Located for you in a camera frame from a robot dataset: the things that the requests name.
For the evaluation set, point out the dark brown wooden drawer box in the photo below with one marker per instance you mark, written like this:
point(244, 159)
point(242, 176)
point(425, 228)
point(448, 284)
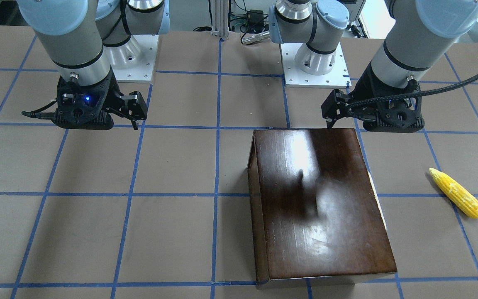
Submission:
point(315, 212)

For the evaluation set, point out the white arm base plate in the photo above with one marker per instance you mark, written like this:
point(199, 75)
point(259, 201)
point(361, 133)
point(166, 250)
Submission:
point(306, 69)
point(134, 62)

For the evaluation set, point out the yellow corn cob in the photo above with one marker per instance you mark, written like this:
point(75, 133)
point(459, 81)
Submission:
point(461, 197)

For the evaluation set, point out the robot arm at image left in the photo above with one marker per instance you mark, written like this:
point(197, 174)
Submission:
point(89, 41)

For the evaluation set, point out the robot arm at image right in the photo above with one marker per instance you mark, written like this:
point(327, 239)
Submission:
point(387, 97)

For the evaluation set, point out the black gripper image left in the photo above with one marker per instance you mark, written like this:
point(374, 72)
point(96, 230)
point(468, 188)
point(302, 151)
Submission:
point(115, 94)

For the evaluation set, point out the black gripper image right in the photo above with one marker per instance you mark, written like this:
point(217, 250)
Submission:
point(364, 90)

